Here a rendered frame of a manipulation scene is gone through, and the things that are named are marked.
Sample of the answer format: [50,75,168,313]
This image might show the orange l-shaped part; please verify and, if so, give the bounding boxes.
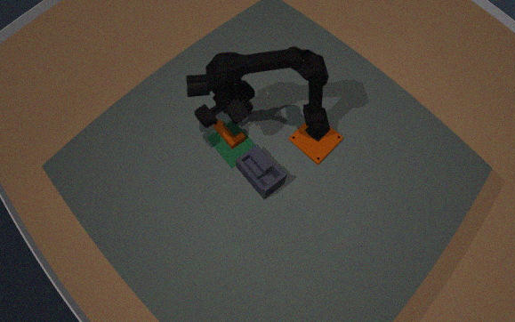
[214,120,245,149]

